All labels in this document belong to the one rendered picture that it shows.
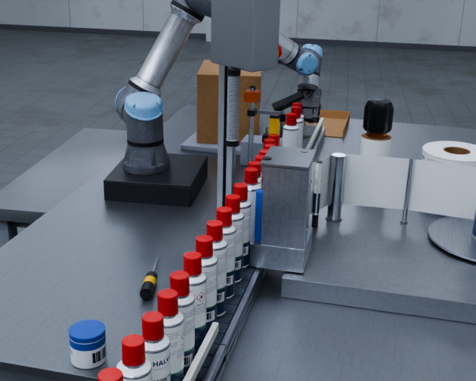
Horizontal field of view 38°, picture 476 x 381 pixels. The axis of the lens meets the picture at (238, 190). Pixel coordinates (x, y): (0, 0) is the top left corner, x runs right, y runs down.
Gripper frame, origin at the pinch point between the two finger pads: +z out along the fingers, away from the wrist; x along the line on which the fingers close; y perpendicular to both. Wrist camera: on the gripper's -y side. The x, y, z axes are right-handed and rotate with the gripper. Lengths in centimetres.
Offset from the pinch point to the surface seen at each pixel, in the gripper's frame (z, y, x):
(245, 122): -9.8, -21.7, 15.6
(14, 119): -69, -292, 306
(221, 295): 56, 2, -96
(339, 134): -17, 12, 49
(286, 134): 2.8, 0.2, -22.4
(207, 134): -3.6, -36.1, 15.9
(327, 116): -30, 4, 71
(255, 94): -1.8, -6.2, -48.2
